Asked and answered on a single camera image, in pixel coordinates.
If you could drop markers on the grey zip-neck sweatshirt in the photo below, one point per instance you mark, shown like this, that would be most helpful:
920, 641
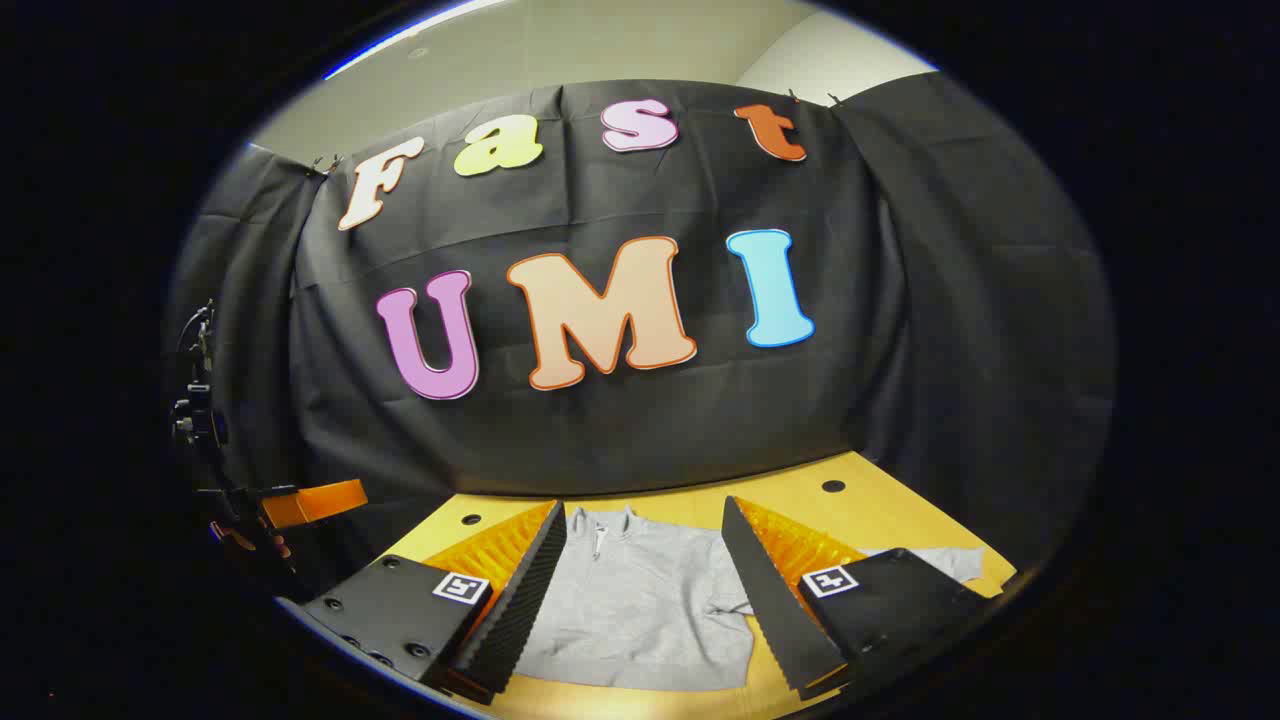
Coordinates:
640, 600

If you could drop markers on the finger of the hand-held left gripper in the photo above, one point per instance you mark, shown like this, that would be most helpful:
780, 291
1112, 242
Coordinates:
315, 502

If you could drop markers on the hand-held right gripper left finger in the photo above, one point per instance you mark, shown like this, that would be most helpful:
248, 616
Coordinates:
520, 600

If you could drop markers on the black backdrop cloth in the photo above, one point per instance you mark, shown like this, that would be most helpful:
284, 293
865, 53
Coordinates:
620, 430

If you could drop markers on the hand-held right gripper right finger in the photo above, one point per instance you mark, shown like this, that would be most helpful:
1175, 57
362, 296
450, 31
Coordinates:
765, 600

